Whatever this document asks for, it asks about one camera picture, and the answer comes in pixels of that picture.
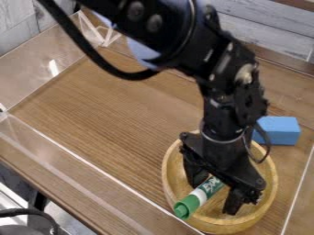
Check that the green Expo marker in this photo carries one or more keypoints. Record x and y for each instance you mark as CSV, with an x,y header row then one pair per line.
x,y
185,206

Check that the blue foam block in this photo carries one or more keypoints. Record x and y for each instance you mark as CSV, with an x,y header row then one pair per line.
x,y
282,129

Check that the clear acrylic corner bracket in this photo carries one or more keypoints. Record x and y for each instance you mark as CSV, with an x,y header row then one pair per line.
x,y
99,35

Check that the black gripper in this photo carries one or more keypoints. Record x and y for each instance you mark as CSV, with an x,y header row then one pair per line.
x,y
224,157

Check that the brown wooden bowl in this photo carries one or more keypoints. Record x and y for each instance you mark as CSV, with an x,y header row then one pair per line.
x,y
208,219

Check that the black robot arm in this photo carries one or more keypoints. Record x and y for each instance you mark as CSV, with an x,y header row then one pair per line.
x,y
175,34

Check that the clear acrylic barrier wall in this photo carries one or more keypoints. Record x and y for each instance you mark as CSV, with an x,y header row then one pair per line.
x,y
105,204

